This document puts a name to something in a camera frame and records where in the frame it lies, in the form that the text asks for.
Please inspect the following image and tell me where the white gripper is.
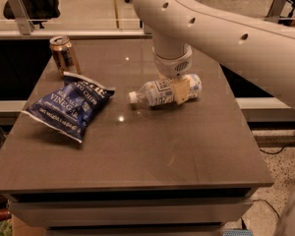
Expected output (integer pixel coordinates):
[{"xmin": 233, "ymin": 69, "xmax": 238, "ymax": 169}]
[{"xmin": 152, "ymin": 46, "xmax": 193, "ymax": 104}]

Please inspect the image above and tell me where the clear plastic water bottle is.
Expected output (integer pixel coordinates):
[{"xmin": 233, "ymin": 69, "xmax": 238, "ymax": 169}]
[{"xmin": 129, "ymin": 74, "xmax": 202, "ymax": 106}]

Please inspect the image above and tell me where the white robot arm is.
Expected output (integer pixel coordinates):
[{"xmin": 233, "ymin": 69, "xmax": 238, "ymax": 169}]
[{"xmin": 133, "ymin": 0, "xmax": 295, "ymax": 109}]

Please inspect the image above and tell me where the brown aluminium drink can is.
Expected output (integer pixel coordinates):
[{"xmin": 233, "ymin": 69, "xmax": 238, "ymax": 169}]
[{"xmin": 49, "ymin": 35, "xmax": 81, "ymax": 78}]

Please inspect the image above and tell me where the blue salt vinegar chip bag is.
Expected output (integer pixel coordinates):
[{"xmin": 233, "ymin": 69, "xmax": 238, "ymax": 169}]
[{"xmin": 23, "ymin": 72, "xmax": 115, "ymax": 143}]

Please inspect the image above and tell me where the black office chair left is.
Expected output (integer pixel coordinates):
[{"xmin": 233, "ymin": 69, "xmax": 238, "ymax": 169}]
[{"xmin": 3, "ymin": 0, "xmax": 61, "ymax": 30}]

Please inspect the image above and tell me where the glass railing panel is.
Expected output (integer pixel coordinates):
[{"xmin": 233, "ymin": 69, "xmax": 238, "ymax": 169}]
[{"xmin": 0, "ymin": 0, "xmax": 272, "ymax": 30}]

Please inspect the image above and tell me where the black floor cable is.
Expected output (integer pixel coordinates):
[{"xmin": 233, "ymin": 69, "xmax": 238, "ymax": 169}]
[{"xmin": 252, "ymin": 141, "xmax": 295, "ymax": 236}]

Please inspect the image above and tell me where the grey metal bracket right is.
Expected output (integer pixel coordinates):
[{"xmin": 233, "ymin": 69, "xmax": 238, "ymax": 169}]
[{"xmin": 265, "ymin": 0, "xmax": 287, "ymax": 23}]

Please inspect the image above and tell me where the grey metal bracket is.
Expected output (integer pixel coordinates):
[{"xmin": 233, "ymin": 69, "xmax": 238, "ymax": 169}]
[
  {"xmin": 265, "ymin": 0, "xmax": 287, "ymax": 23},
  {"xmin": 7, "ymin": 0, "xmax": 33, "ymax": 35}
]

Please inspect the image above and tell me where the grey metal bracket left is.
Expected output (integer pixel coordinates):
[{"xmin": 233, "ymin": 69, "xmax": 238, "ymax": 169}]
[{"xmin": 7, "ymin": 0, "xmax": 33, "ymax": 35}]

